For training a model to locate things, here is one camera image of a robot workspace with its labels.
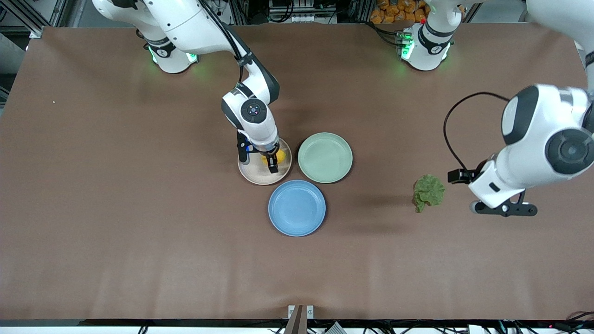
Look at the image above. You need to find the yellow lemon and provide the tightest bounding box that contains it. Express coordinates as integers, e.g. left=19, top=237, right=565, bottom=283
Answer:
left=261, top=148, right=286, bottom=168

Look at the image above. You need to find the green lettuce leaf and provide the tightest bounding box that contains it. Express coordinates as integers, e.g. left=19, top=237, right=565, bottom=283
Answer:
left=413, top=174, right=446, bottom=213

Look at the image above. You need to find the beige round plate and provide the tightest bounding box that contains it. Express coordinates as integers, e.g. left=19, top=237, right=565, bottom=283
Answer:
left=238, top=137, right=292, bottom=186

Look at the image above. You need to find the blue round plate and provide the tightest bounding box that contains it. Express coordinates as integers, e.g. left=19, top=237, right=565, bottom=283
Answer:
left=268, top=180, right=326, bottom=237

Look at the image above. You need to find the pale green round plate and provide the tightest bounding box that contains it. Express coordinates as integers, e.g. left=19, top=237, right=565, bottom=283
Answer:
left=297, top=132, right=353, bottom=184

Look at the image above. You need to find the bag of oranges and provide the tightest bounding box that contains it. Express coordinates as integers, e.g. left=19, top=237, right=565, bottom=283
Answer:
left=370, top=0, right=430, bottom=25

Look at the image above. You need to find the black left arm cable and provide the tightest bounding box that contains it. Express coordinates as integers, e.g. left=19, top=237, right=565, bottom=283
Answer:
left=443, top=91, right=512, bottom=173

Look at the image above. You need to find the metal table edge bracket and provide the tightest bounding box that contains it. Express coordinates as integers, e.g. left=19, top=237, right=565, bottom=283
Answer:
left=284, top=304, right=315, bottom=334

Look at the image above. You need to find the black base cable bundle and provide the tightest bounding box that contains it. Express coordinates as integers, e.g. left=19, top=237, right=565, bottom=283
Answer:
left=367, top=21, right=405, bottom=47

